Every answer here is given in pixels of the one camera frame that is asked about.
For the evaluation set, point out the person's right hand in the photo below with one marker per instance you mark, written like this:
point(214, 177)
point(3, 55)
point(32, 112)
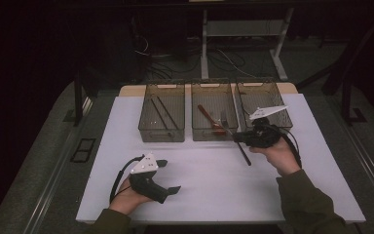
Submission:
point(279, 159)

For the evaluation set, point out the steel table knife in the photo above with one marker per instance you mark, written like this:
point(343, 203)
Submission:
point(243, 152)

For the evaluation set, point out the white metal desk frame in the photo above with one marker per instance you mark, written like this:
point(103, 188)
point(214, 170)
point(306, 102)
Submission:
point(204, 48)

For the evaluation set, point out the person's left hand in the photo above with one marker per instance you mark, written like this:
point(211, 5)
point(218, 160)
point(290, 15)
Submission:
point(126, 199)

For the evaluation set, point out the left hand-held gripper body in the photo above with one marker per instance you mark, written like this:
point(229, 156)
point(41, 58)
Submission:
point(147, 187)

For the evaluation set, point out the smoky clear plastic bin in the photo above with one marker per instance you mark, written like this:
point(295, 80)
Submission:
point(177, 100)
point(209, 96)
point(259, 94)

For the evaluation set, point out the black metal stand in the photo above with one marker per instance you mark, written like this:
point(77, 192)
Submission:
point(346, 100)

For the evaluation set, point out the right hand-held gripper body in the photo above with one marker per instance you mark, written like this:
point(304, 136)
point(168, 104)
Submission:
point(263, 136)

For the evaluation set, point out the brown wooden spoon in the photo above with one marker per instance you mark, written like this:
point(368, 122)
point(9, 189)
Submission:
point(205, 113)

